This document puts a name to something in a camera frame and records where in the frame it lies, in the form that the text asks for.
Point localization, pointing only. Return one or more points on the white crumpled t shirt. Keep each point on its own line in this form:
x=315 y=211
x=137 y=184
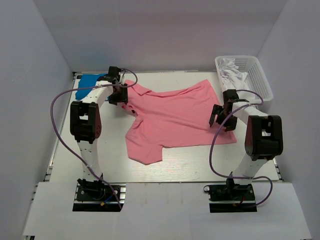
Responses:
x=231 y=78

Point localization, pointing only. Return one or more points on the white plastic basket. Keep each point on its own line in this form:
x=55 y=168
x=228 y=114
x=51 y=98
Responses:
x=256 y=80

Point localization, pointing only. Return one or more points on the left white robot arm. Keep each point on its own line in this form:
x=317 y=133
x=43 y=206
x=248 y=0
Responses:
x=85 y=118

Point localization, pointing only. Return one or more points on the pink t shirt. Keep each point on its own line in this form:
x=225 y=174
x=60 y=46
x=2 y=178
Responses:
x=170 y=119

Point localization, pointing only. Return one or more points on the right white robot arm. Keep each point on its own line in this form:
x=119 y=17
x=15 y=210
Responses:
x=263 y=137

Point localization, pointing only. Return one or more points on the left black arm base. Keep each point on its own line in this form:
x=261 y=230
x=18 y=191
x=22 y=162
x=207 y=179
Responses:
x=95 y=196

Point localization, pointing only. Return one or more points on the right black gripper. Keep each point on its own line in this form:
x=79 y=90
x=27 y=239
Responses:
x=217 y=109

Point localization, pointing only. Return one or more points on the folded blue t shirt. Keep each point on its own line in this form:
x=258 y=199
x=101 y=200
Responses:
x=85 y=81

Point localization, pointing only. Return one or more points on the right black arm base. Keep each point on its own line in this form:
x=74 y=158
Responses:
x=231 y=197

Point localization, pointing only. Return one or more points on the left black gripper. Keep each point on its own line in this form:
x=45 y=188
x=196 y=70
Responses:
x=123 y=98

